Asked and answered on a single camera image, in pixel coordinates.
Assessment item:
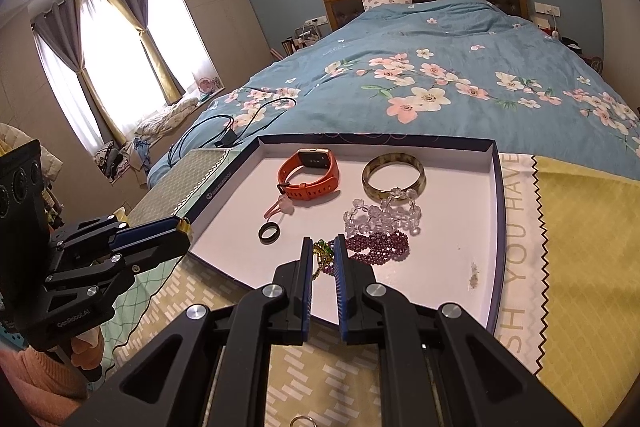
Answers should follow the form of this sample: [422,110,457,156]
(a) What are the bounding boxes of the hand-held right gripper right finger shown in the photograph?
[334,234,583,427]

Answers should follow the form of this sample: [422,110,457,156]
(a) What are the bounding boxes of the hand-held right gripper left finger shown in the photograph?
[60,237,315,427]

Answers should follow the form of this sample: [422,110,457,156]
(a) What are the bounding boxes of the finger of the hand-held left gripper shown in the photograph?
[122,232,193,277]
[111,216,191,254]

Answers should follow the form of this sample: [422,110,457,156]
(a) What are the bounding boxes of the gold and green beaded ring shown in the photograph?
[312,238,337,280]

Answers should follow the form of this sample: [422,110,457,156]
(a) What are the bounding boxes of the purple beaded bracelet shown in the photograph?
[314,229,411,278]

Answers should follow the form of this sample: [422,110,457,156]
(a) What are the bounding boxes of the clear crystal bead bracelet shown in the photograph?
[343,187,423,238]

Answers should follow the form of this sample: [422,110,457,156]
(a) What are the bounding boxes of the dark blue shallow box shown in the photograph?
[181,134,503,338]

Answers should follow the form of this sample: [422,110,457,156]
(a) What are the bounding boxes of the person's left forearm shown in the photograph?
[0,347,101,413]

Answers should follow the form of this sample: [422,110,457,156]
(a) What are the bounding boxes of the person's left hand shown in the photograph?
[70,329,106,370]

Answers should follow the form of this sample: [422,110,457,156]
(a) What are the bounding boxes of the heap of mixed clothes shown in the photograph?
[92,139,151,182]

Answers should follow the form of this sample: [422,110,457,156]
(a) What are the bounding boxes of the tortoiseshell bangle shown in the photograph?
[362,153,426,202]

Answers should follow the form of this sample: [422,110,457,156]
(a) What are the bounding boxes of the white folded quilt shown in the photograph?
[135,97,203,142]

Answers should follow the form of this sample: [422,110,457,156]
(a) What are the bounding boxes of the orange smartwatch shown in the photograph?
[276,148,342,200]

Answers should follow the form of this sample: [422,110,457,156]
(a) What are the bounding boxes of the beige quilted cloth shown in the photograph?
[0,123,31,158]

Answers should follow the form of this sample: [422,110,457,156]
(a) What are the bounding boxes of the small pink fan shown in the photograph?
[195,77,223,100]

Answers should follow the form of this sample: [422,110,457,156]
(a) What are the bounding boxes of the bright window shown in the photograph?
[37,0,211,152]

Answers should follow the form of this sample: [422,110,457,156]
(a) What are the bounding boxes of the grey and yellow curtain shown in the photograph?
[97,0,183,105]

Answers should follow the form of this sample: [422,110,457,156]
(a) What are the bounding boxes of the beige built-in cabinet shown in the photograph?
[150,0,281,88]

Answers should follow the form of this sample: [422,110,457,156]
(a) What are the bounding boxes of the cluttered bedside items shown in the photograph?
[280,19,331,58]

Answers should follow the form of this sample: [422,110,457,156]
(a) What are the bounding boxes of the blue floral duvet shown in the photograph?
[145,0,640,188]

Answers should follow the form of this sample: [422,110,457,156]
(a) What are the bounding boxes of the bedside table items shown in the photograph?
[532,14,606,72]

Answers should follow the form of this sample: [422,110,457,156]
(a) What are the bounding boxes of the black charger cable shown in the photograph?
[167,97,298,168]

